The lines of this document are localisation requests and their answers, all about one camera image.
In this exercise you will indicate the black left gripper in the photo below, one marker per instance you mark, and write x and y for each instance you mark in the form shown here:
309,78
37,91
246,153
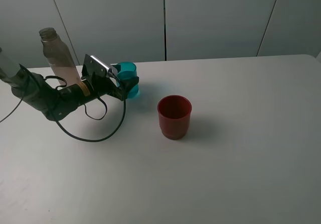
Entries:
94,86

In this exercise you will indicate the teal transparent plastic cup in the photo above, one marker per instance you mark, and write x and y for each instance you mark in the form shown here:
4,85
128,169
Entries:
127,71

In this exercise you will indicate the translucent brown water bottle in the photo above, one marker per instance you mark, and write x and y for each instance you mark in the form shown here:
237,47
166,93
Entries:
58,56

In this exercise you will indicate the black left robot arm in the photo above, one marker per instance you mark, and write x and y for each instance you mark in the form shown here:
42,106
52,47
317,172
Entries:
54,103

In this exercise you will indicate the red plastic cup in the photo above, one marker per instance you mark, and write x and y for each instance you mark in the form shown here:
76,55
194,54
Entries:
174,112

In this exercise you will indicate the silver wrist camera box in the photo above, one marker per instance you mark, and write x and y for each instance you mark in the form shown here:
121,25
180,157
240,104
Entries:
95,68

